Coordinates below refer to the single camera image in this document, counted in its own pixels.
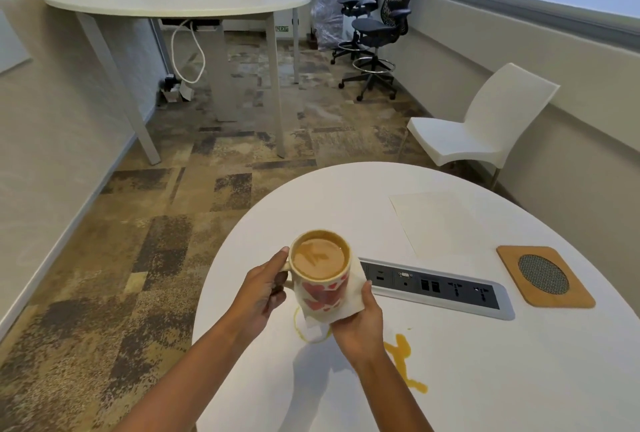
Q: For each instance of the person's left hand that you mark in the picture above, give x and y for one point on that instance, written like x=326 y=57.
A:
x=255 y=296

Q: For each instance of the person's right hand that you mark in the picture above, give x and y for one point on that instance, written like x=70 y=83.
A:
x=362 y=334

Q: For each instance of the person's left thumb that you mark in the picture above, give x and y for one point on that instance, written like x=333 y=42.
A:
x=280 y=259

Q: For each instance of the person's right thumb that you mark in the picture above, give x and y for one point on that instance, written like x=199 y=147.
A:
x=367 y=295

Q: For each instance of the white paper napkin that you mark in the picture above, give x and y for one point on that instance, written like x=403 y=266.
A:
x=356 y=291

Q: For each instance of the white mug with red hearts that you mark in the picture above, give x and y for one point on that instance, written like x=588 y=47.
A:
x=322 y=291

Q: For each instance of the person's right forearm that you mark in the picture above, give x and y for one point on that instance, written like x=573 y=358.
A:
x=395 y=396

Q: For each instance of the person's left forearm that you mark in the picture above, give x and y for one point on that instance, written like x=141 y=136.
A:
x=190 y=376

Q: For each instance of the milky coffee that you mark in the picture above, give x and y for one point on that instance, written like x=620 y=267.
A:
x=318 y=257

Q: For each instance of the yellow coffee spill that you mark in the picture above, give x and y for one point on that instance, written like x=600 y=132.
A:
x=405 y=356

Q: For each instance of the grey table socket panel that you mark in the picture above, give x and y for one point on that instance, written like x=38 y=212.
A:
x=440 y=289

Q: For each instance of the white paper sheet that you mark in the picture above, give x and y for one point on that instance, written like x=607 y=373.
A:
x=435 y=221

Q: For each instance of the wooden coaster with mesh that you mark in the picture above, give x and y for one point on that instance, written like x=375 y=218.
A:
x=545 y=276

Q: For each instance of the white paper scrap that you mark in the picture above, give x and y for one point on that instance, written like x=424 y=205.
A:
x=186 y=91

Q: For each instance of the white plastic chair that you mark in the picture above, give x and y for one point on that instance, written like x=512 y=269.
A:
x=475 y=131

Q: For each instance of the black power adapter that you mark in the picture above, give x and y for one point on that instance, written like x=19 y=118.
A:
x=169 y=86

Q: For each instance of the green exit sign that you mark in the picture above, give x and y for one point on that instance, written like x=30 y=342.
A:
x=282 y=29

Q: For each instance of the plastic wrapped furniture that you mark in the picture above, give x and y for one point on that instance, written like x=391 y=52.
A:
x=327 y=6

